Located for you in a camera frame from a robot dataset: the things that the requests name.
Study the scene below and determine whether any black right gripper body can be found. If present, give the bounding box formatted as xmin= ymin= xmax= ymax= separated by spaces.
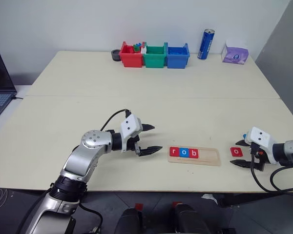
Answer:
xmin=249 ymin=142 xmax=268 ymax=171

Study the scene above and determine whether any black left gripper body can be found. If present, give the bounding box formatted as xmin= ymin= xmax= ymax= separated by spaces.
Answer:
xmin=126 ymin=133 xmax=144 ymax=156

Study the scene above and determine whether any wooden letter tray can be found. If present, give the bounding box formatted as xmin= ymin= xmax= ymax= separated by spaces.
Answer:
xmin=167 ymin=146 xmax=222 ymax=167

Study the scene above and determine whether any green plastic bin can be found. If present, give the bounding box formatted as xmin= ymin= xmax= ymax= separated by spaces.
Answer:
xmin=143 ymin=42 xmax=167 ymax=69

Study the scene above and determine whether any red plastic bin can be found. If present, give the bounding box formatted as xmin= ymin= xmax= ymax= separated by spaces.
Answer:
xmin=120 ymin=41 xmax=145 ymax=68

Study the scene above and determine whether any blue plastic bin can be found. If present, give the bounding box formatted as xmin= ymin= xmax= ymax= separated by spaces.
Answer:
xmin=166 ymin=43 xmax=190 ymax=69

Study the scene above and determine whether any dark rounded shape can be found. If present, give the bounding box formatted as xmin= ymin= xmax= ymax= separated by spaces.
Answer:
xmin=173 ymin=204 xmax=210 ymax=234
xmin=114 ymin=207 xmax=144 ymax=234

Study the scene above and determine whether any purple tissue pack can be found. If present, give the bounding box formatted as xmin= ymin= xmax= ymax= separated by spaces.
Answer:
xmin=221 ymin=40 xmax=249 ymax=65

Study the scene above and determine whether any blue drink can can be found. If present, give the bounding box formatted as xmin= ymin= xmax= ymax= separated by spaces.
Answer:
xmin=197 ymin=28 xmax=215 ymax=60

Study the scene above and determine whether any dark laptop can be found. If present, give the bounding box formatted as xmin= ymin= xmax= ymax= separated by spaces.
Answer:
xmin=0 ymin=51 xmax=17 ymax=124

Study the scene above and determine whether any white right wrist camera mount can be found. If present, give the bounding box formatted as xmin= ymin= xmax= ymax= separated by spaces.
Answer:
xmin=244 ymin=126 xmax=278 ymax=164

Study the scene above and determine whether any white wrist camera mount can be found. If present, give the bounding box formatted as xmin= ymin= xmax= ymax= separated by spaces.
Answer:
xmin=244 ymin=126 xmax=278 ymax=164
xmin=120 ymin=115 xmax=143 ymax=153

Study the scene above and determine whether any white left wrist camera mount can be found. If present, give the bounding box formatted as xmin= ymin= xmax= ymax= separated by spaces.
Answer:
xmin=120 ymin=115 xmax=143 ymax=153

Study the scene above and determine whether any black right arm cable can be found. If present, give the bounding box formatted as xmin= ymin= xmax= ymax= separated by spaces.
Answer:
xmin=250 ymin=146 xmax=293 ymax=195

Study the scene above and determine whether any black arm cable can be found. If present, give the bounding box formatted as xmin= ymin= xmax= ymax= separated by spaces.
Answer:
xmin=78 ymin=109 xmax=132 ymax=234
xmin=250 ymin=146 xmax=293 ymax=195

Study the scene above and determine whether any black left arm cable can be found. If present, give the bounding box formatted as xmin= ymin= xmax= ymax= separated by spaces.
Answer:
xmin=78 ymin=109 xmax=132 ymax=234

